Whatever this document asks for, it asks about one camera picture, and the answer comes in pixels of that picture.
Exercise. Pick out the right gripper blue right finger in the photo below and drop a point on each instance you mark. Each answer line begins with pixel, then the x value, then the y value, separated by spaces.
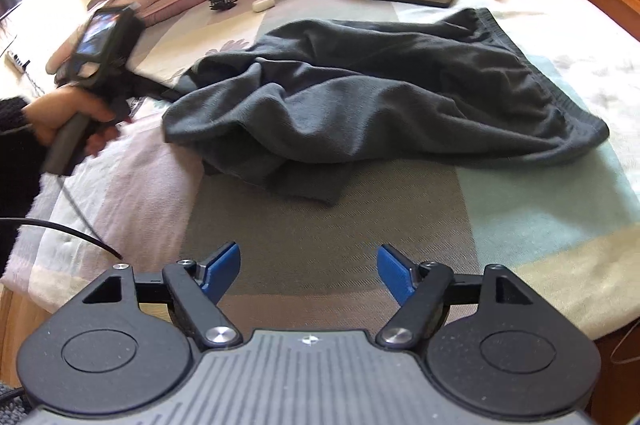
pixel 397 272

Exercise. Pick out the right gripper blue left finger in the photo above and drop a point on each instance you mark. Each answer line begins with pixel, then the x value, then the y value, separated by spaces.
pixel 220 271

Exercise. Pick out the dark grey sweatpants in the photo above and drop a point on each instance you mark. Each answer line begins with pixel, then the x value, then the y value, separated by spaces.
pixel 297 110

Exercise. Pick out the black fuzzy sleeve forearm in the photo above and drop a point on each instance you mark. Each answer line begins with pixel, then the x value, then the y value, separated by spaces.
pixel 21 158

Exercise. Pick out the person's left hand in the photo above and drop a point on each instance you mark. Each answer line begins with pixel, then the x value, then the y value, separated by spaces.
pixel 49 113

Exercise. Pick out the black hair claw clip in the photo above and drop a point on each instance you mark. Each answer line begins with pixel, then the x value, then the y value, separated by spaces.
pixel 222 5

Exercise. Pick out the white earbuds case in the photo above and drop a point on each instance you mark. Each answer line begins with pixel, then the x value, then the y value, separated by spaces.
pixel 259 6

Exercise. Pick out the floral patchwork bed sheet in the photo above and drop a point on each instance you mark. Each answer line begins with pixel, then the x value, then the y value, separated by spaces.
pixel 570 231

